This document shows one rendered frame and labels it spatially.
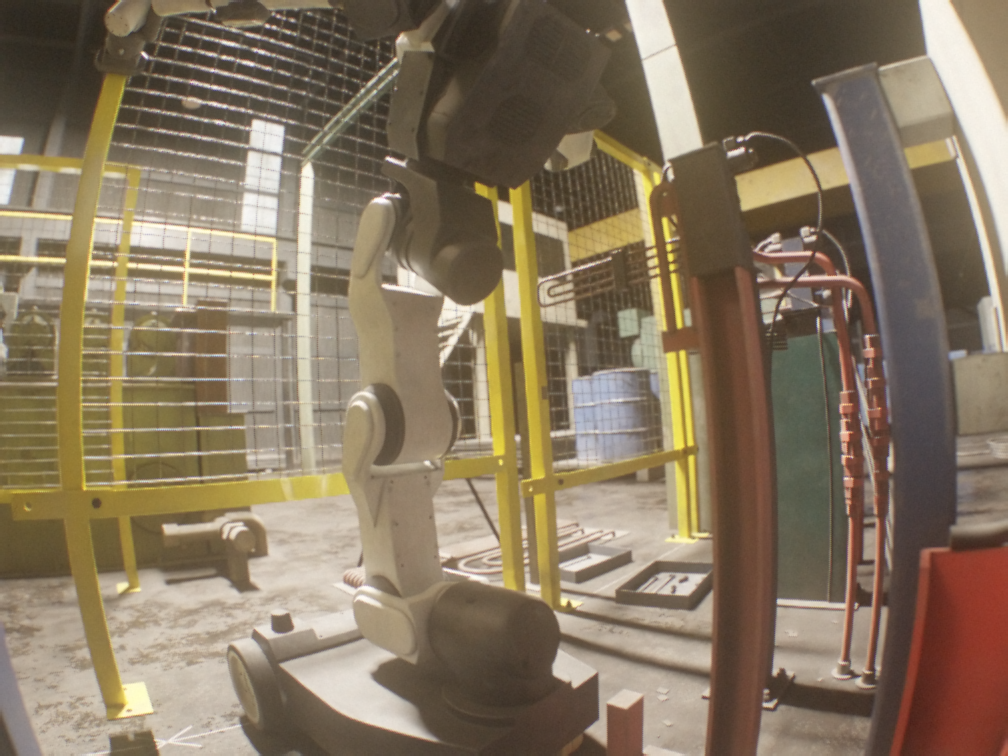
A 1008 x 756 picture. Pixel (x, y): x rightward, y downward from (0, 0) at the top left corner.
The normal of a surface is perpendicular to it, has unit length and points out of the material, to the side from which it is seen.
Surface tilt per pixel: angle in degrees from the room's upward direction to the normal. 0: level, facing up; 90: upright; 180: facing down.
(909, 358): 90
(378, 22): 161
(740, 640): 90
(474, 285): 128
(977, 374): 90
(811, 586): 90
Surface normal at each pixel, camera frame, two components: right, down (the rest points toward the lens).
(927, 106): -0.71, -0.01
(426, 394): 0.68, -0.39
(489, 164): 0.43, 0.72
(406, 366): 0.73, -0.15
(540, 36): 0.55, 0.52
